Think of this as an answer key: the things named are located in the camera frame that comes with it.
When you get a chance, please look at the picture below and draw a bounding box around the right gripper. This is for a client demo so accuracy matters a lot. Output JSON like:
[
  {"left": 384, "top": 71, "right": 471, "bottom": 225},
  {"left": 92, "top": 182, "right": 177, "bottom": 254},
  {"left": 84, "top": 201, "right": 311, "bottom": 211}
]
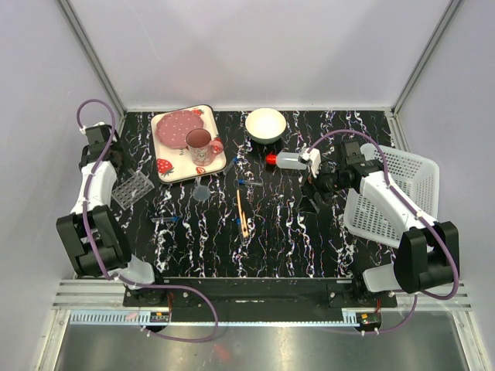
[{"left": 296, "top": 159, "right": 350, "bottom": 214}]

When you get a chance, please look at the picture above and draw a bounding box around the blue cap test tube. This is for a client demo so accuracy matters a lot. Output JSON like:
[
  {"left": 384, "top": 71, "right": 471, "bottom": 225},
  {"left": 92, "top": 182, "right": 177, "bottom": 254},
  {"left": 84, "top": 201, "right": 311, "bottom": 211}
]
[
  {"left": 151, "top": 216, "right": 180, "bottom": 223},
  {"left": 238, "top": 179, "right": 263, "bottom": 187},
  {"left": 236, "top": 218, "right": 246, "bottom": 245}
]

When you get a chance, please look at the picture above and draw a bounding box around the white plastic basket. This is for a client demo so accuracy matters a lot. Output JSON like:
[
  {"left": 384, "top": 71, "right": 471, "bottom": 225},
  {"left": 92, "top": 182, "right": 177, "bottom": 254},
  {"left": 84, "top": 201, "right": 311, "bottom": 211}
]
[{"left": 343, "top": 146, "right": 440, "bottom": 248}]

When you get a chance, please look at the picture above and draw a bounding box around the clear test tube rack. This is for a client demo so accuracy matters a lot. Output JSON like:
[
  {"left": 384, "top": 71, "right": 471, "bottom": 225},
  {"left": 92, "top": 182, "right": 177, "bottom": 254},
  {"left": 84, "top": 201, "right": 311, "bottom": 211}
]
[{"left": 111, "top": 169, "right": 155, "bottom": 210}]

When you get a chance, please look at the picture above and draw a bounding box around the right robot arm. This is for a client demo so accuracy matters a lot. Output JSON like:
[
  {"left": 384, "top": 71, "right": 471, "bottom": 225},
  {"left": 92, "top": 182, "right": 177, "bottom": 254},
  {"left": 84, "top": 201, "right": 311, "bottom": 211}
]
[{"left": 298, "top": 141, "right": 459, "bottom": 307}]

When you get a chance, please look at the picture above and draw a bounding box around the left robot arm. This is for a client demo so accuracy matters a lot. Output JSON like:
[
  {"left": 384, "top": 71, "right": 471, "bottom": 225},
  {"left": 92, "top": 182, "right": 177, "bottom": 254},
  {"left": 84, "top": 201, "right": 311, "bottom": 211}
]
[{"left": 56, "top": 122, "right": 167, "bottom": 306}]

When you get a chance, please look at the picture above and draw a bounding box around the red cap wash bottle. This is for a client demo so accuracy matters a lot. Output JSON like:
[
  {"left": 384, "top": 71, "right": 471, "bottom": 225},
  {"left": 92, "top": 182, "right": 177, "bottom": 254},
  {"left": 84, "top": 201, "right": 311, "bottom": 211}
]
[{"left": 265, "top": 151, "right": 306, "bottom": 171}]

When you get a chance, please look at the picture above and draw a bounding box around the clear test tube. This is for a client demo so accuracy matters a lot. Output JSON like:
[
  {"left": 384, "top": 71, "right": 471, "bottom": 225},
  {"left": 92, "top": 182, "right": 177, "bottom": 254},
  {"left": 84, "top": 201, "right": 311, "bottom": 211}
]
[{"left": 223, "top": 157, "right": 238, "bottom": 175}]

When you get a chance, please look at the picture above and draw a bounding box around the white green bowl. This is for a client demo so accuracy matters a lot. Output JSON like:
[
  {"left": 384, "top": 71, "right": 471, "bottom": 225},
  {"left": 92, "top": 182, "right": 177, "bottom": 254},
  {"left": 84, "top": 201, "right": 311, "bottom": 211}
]
[{"left": 245, "top": 108, "right": 287, "bottom": 145}]

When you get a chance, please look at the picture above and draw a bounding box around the clear plastic funnel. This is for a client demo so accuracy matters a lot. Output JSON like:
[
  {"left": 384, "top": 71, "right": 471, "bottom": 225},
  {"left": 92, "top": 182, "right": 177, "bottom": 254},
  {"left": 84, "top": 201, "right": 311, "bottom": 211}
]
[{"left": 192, "top": 176, "right": 211, "bottom": 202}]

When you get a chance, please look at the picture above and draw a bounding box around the pink patterned mug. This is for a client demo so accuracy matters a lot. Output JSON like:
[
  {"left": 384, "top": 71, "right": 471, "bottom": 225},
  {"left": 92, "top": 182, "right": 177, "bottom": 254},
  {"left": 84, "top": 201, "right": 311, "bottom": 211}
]
[{"left": 186, "top": 128, "right": 224, "bottom": 166}]

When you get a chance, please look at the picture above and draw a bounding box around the strawberry print tray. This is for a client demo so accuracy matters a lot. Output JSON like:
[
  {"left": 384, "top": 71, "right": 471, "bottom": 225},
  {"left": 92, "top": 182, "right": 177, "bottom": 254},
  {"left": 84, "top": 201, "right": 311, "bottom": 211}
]
[{"left": 151, "top": 105, "right": 227, "bottom": 184}]

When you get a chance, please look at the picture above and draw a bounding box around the pink dotted plate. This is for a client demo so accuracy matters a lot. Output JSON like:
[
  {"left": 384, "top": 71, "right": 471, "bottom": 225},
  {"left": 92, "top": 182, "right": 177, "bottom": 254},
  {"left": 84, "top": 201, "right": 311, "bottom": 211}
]
[{"left": 155, "top": 110, "right": 204, "bottom": 149}]

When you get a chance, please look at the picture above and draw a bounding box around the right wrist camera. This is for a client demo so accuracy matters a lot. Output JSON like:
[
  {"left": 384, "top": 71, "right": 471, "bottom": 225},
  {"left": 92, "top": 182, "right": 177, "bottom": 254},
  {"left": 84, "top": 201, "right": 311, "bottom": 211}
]
[{"left": 298, "top": 148, "right": 321, "bottom": 178}]

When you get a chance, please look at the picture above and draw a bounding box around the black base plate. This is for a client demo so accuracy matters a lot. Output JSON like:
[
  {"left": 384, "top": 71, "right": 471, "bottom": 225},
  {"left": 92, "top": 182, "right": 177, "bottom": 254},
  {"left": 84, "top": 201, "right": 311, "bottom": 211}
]
[{"left": 123, "top": 277, "right": 398, "bottom": 323}]

